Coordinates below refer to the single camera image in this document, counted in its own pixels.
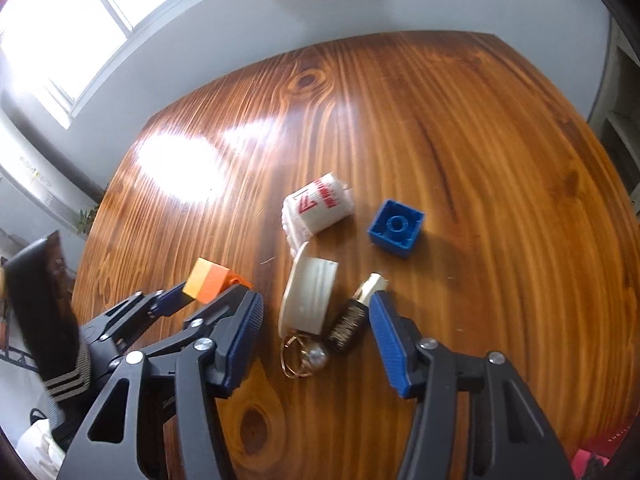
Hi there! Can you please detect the white shelf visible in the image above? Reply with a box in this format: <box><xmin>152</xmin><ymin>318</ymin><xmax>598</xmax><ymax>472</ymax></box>
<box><xmin>587</xmin><ymin>15</ymin><xmax>640</xmax><ymax>201</ymax></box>

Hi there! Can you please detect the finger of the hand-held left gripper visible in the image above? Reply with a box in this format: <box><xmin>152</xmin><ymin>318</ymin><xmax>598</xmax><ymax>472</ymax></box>
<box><xmin>107</xmin><ymin>285</ymin><xmax>251</xmax><ymax>368</ymax></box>
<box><xmin>100</xmin><ymin>281</ymin><xmax>193</xmax><ymax>333</ymax></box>

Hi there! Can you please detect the key ring with pearl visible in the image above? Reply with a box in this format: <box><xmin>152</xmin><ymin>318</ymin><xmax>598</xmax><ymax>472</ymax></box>
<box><xmin>280</xmin><ymin>332</ymin><xmax>331</xmax><ymax>378</ymax></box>

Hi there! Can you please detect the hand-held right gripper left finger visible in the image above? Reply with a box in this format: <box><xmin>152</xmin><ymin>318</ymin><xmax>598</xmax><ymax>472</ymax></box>
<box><xmin>55</xmin><ymin>290</ymin><xmax>265</xmax><ymax>480</ymax></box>

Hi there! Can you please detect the brown bottle with gold cap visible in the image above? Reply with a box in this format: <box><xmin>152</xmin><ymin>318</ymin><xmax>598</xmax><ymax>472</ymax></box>
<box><xmin>322</xmin><ymin>272</ymin><xmax>390</xmax><ymax>356</ymax></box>

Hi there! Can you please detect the blue building block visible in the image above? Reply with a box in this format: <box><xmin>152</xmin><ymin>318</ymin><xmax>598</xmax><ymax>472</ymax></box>
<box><xmin>367</xmin><ymin>199</ymin><xmax>426</xmax><ymax>259</ymax></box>

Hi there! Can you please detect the window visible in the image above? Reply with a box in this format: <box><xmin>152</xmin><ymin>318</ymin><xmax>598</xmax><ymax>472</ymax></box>
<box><xmin>0</xmin><ymin>0</ymin><xmax>266</xmax><ymax>128</ymax></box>

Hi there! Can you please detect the small green plant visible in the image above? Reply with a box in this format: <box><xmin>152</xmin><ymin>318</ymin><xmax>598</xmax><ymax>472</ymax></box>
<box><xmin>75</xmin><ymin>207</ymin><xmax>98</xmax><ymax>236</ymax></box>

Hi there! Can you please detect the cream round jar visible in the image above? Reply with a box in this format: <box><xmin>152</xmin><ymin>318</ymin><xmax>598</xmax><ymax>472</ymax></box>
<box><xmin>277</xmin><ymin>241</ymin><xmax>340</xmax><ymax>336</ymax></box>

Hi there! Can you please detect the pink box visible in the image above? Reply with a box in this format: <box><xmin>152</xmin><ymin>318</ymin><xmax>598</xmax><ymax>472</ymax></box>
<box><xmin>570</xmin><ymin>432</ymin><xmax>631</xmax><ymax>480</ymax></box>

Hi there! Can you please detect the white bottle with red print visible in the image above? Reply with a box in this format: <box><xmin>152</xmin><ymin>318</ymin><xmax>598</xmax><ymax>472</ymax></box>
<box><xmin>282</xmin><ymin>171</ymin><xmax>356</xmax><ymax>241</ymax></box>

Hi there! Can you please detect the wooden desktop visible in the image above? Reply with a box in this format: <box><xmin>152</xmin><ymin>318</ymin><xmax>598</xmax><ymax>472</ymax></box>
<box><xmin>70</xmin><ymin>30</ymin><xmax>640</xmax><ymax>480</ymax></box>

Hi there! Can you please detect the orange building block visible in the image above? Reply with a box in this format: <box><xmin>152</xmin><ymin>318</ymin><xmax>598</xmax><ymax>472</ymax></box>
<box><xmin>182</xmin><ymin>257</ymin><xmax>253</xmax><ymax>305</ymax></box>

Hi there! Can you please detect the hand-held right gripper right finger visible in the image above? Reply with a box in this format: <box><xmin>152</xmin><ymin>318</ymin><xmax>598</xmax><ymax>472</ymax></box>
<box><xmin>368</xmin><ymin>291</ymin><xmax>576</xmax><ymax>480</ymax></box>

